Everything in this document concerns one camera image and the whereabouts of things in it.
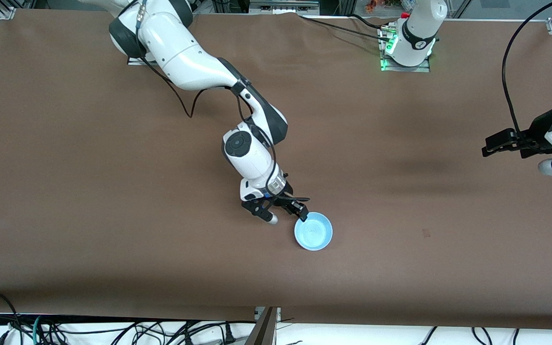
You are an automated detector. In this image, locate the blue bowl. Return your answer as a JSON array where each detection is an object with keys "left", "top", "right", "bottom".
[{"left": 294, "top": 212, "right": 333, "bottom": 251}]

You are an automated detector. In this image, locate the brown table cover sheet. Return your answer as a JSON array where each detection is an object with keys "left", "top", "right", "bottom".
[{"left": 0, "top": 9, "right": 552, "bottom": 331}]

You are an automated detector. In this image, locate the orange colourful object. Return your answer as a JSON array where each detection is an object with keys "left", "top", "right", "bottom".
[{"left": 365, "top": 0, "right": 401, "bottom": 13}]

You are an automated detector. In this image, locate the white power strip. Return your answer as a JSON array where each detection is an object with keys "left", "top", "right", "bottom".
[{"left": 250, "top": 0, "right": 320, "bottom": 13}]

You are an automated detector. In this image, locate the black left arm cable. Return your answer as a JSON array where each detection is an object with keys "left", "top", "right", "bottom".
[{"left": 502, "top": 0, "right": 552, "bottom": 137}]

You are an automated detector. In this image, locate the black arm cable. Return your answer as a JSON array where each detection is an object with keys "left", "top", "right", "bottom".
[
  {"left": 502, "top": 0, "right": 552, "bottom": 137},
  {"left": 138, "top": 0, "right": 311, "bottom": 203}
]

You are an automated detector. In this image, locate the aluminium profile post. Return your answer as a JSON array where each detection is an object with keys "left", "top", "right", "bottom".
[{"left": 246, "top": 307, "right": 281, "bottom": 345}]

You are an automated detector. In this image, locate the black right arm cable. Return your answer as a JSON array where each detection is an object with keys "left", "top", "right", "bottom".
[{"left": 138, "top": 0, "right": 311, "bottom": 203}]

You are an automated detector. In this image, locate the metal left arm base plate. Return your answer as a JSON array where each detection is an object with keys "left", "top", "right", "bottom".
[{"left": 379, "top": 24, "right": 431, "bottom": 72}]

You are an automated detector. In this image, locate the short black base cable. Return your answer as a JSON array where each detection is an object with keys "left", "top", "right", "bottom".
[{"left": 352, "top": 13, "right": 392, "bottom": 29}]

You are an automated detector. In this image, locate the long black base cable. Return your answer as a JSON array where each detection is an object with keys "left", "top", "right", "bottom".
[{"left": 299, "top": 16, "right": 388, "bottom": 40}]

